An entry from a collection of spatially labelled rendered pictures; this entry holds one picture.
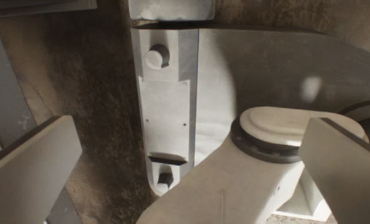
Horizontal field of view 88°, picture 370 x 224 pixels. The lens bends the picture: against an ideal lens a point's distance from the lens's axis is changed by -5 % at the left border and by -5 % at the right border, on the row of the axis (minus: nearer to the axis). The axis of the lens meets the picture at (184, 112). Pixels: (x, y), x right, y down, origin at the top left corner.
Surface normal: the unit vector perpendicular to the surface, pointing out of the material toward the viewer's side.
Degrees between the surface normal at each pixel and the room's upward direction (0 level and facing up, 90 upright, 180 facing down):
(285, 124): 90
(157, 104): 0
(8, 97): 90
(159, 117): 0
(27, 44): 0
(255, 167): 90
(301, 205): 90
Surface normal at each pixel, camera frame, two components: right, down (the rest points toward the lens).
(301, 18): -0.21, 0.47
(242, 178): 0.00, -0.88
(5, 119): 0.98, 0.06
